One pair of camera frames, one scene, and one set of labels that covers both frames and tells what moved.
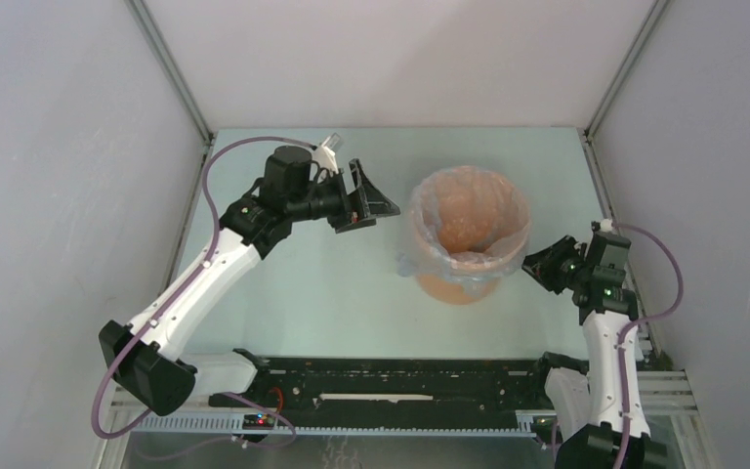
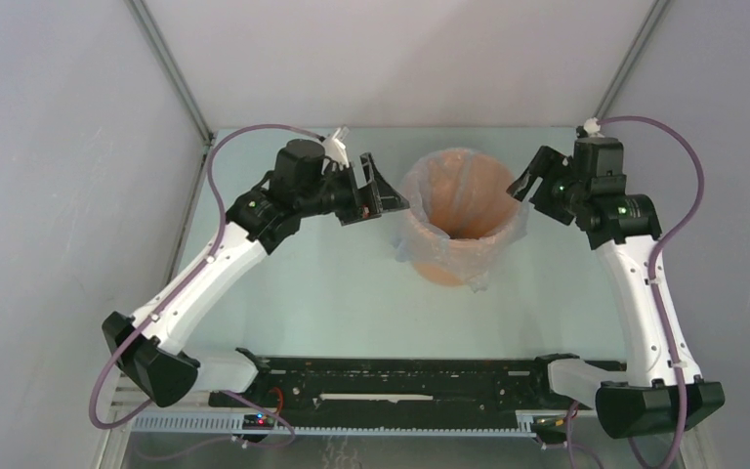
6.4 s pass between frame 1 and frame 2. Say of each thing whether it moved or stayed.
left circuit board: stayed
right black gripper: moved
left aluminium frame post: stayed
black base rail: stayed
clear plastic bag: moved
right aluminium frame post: stayed
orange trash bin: moved
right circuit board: stayed
